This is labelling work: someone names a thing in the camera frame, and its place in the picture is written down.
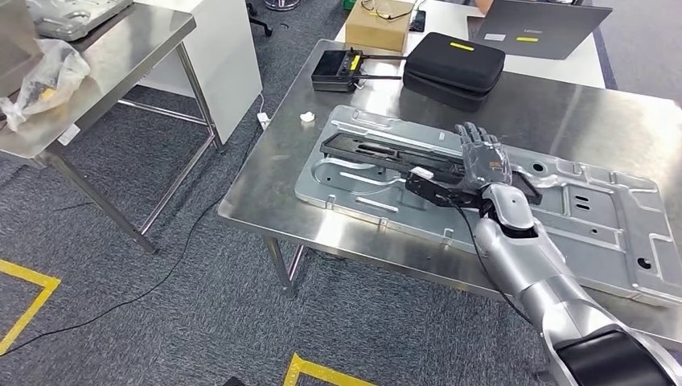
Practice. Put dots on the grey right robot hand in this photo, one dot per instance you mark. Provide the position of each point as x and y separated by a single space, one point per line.
485 162

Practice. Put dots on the black plastic panel part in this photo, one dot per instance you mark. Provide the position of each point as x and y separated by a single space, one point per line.
421 160

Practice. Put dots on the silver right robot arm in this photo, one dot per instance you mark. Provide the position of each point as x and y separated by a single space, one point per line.
533 266

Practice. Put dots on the stainless steel workbench table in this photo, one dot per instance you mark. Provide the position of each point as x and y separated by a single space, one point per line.
586 122

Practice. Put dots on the black zip case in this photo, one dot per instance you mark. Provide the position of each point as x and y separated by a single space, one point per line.
453 64

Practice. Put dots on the stamped sheet metal plate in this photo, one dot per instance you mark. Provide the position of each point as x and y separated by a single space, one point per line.
80 18
586 229

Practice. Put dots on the grey laptop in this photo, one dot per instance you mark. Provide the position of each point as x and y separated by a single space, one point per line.
538 32

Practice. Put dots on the black smartphone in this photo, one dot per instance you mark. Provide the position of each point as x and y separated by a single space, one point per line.
417 21

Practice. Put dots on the person's hand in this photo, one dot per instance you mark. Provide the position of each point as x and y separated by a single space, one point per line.
484 5

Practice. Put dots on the brown cardboard box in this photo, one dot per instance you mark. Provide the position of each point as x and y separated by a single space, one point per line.
378 32

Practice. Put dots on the black radio controller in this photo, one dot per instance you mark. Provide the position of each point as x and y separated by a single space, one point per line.
333 69

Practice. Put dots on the small white crumpled scrap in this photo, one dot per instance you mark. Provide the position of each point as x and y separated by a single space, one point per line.
307 116

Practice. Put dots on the small green object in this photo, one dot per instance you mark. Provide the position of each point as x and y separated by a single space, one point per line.
348 4

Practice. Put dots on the office chair base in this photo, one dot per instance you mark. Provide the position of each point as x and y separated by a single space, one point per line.
282 4

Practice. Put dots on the yellow floor tape rectangle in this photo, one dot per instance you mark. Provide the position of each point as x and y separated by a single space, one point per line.
319 371

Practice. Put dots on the white cabinet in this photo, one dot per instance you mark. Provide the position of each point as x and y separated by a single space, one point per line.
224 64

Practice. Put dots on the stainless steel side table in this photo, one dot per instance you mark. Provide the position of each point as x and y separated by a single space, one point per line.
133 42

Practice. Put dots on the clear plastic bag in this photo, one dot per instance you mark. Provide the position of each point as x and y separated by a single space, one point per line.
48 80

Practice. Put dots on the steel box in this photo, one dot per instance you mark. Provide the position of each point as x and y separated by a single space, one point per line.
16 48

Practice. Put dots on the black camera mounting bracket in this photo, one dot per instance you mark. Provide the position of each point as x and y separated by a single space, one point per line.
431 192

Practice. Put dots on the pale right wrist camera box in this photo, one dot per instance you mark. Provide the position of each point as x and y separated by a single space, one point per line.
422 172

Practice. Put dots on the white wall plug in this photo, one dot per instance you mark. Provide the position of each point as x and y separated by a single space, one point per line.
264 120

